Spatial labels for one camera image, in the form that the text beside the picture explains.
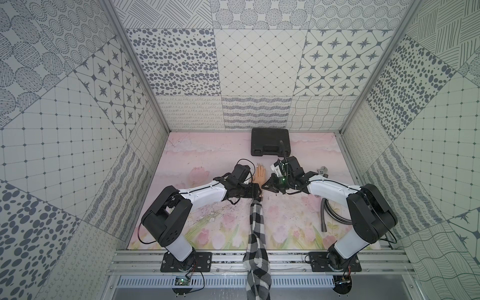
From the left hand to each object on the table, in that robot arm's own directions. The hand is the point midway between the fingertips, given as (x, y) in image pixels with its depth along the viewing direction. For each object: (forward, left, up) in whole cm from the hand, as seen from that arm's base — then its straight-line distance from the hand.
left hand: (262, 194), depth 86 cm
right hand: (+3, 0, +1) cm, 3 cm away
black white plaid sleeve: (-26, +3, -1) cm, 27 cm away
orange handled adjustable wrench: (+18, -35, -6) cm, 40 cm away
